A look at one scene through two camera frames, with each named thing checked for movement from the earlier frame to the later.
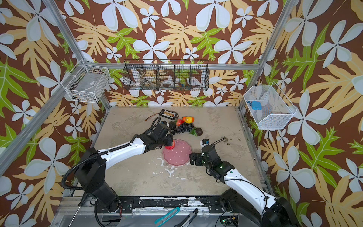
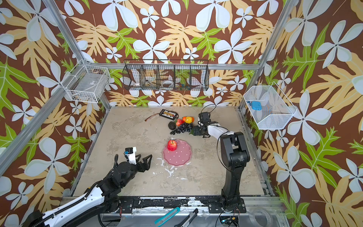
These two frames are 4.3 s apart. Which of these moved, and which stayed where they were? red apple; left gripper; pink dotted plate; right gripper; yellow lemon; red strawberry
Moved: right gripper; left gripper
Stayed: red strawberry; red apple; pink dotted plate; yellow lemon
